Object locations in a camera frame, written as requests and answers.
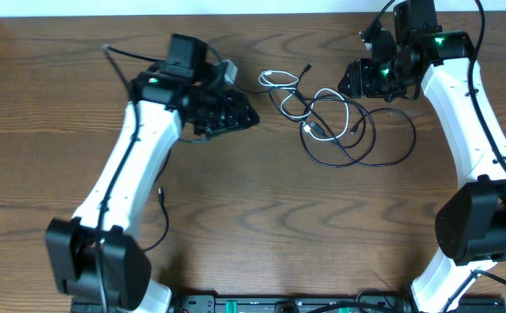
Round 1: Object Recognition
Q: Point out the thick black cable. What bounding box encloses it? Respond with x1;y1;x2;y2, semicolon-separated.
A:
235;63;418;169

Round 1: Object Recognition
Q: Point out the thin black cable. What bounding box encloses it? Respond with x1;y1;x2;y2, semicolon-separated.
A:
142;147;172;253

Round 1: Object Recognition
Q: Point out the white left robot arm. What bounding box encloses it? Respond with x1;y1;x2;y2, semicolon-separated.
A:
45;34;260;312

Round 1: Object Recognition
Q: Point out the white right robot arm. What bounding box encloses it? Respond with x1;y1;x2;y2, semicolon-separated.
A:
338;0;506;312

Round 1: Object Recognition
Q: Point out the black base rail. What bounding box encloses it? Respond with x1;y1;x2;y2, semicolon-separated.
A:
70;292;506;313

